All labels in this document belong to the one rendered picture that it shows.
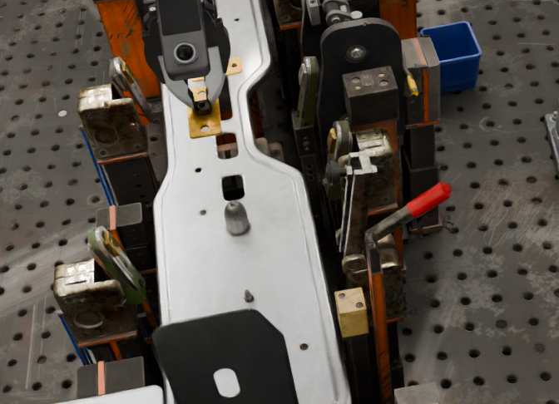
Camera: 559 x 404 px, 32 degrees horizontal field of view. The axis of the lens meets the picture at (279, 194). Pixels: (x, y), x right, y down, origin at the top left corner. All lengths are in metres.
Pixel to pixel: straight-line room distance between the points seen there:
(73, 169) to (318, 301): 0.82
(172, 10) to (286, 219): 0.44
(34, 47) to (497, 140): 1.04
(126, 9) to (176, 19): 0.88
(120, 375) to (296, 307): 0.24
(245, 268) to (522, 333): 0.50
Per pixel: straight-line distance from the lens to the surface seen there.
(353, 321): 1.20
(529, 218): 1.76
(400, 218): 1.21
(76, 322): 1.37
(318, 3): 1.46
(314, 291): 1.29
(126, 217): 1.44
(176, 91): 1.13
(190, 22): 1.02
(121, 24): 1.92
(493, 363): 1.58
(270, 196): 1.40
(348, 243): 1.21
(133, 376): 1.29
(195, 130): 1.14
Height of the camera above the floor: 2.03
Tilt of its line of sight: 47 degrees down
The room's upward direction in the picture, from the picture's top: 11 degrees counter-clockwise
